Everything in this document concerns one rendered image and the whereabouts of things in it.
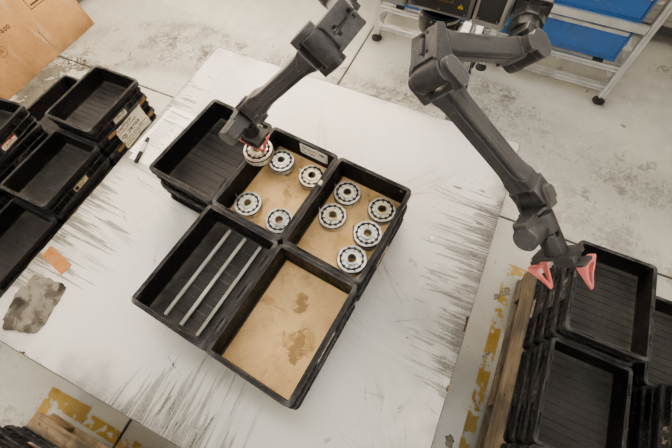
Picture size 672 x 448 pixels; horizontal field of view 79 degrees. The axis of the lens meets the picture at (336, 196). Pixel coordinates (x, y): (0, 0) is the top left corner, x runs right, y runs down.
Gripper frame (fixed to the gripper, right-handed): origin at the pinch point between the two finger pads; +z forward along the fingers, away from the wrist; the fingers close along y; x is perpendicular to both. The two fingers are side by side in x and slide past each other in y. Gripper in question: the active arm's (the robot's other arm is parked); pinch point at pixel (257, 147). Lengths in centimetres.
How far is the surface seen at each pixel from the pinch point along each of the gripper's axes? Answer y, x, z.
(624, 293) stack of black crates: 141, 43, 61
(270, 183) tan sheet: 1.2, -1.6, 22.0
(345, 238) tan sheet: 38.2, -6.3, 22.3
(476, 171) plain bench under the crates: 67, 54, 39
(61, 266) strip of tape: -52, -69, 30
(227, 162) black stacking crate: -19.6, -2.5, 21.7
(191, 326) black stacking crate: 12, -59, 19
